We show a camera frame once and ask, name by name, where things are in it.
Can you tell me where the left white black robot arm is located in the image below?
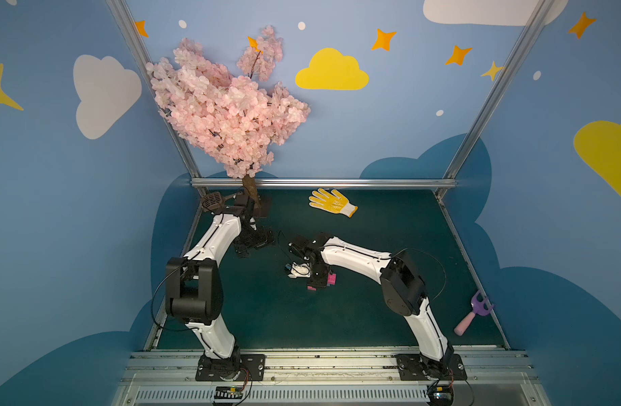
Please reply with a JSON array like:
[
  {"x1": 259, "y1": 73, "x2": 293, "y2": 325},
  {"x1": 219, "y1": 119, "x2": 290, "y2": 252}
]
[{"x1": 164, "y1": 206, "x2": 269, "y2": 382}]

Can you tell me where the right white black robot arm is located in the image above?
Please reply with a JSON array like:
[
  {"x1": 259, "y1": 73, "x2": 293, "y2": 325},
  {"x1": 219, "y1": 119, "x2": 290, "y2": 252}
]
[{"x1": 288, "y1": 233, "x2": 454, "y2": 379}]

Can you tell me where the brown toy shovel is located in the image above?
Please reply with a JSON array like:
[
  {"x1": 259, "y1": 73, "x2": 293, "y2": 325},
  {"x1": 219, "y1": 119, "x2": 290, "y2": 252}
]
[{"x1": 200, "y1": 191, "x2": 225, "y2": 212}]

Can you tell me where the yellow work glove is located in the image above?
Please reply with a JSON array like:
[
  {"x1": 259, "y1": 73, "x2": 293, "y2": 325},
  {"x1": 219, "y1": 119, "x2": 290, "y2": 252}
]
[{"x1": 309, "y1": 188, "x2": 358, "y2": 218}]

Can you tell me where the pink cherry blossom tree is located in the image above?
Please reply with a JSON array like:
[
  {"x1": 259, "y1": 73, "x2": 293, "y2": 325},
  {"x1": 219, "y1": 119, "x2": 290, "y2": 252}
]
[{"x1": 146, "y1": 25, "x2": 310, "y2": 206}]

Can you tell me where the left circuit board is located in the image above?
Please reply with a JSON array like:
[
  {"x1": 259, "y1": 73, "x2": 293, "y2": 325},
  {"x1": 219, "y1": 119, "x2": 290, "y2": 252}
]
[{"x1": 212, "y1": 387, "x2": 244, "y2": 404}]

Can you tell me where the circuit board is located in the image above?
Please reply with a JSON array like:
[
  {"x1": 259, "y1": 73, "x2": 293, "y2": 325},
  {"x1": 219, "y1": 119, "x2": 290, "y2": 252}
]
[
  {"x1": 212, "y1": 387, "x2": 244, "y2": 404},
  {"x1": 426, "y1": 386, "x2": 454, "y2": 406}
]

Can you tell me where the pink purple toy rake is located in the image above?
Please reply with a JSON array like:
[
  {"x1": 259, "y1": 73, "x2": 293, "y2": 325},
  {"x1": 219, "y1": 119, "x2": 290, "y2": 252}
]
[{"x1": 453, "y1": 290, "x2": 495, "y2": 336}]

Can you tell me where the right circuit board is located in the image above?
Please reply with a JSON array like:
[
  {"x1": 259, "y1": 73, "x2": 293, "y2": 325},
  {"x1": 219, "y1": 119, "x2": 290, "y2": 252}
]
[{"x1": 426, "y1": 386, "x2": 454, "y2": 406}]

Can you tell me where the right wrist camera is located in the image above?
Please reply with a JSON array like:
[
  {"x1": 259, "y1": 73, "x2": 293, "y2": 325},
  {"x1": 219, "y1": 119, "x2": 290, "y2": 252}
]
[{"x1": 284, "y1": 262, "x2": 312, "y2": 279}]

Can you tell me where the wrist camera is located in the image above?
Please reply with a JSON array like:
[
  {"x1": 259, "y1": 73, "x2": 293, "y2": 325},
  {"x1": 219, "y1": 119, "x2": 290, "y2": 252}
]
[
  {"x1": 222, "y1": 190, "x2": 261, "y2": 230},
  {"x1": 284, "y1": 262, "x2": 312, "y2": 279}
]

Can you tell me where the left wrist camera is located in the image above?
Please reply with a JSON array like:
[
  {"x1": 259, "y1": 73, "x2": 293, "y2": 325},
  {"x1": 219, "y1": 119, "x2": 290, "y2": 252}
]
[{"x1": 222, "y1": 190, "x2": 261, "y2": 230}]

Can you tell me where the aluminium frame rear bar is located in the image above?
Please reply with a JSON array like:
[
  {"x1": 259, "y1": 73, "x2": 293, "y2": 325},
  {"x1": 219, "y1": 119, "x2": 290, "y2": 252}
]
[{"x1": 190, "y1": 177, "x2": 458, "y2": 190}]

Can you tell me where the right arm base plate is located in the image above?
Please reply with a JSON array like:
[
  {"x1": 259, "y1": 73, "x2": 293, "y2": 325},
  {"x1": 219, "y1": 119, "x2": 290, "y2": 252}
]
[{"x1": 395, "y1": 354, "x2": 468, "y2": 381}]

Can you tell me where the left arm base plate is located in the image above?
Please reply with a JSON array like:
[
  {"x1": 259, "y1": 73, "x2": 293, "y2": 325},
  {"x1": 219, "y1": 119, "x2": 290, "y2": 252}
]
[{"x1": 195, "y1": 355, "x2": 266, "y2": 382}]

